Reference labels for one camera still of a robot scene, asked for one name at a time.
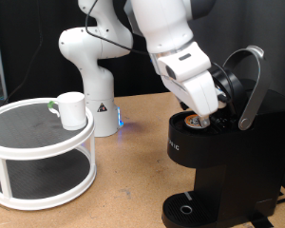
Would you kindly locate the black Keurig coffee machine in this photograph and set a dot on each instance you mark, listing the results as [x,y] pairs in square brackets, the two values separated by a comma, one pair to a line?
[243,158]

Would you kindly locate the orange-rimmed white coffee pod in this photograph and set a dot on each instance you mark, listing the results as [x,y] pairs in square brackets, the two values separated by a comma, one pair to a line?
[190,121]

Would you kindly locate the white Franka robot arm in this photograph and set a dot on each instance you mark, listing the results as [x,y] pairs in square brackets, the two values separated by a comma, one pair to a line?
[98,79]

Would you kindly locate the white mug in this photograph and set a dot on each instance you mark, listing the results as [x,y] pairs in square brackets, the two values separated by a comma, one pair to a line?
[72,110]

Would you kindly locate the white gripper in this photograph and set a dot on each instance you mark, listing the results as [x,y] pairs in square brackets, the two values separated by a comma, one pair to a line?
[196,91]

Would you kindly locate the black curtain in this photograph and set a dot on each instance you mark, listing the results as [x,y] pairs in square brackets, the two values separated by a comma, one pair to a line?
[22,47]

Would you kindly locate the white two-tier turntable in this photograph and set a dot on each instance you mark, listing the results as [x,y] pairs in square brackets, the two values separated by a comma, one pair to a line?
[38,133]

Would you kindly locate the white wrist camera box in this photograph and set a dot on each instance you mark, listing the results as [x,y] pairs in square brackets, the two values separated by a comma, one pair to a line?
[186,63]

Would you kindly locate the dark grey partition panel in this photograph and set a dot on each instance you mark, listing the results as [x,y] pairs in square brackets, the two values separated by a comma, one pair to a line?
[269,25]

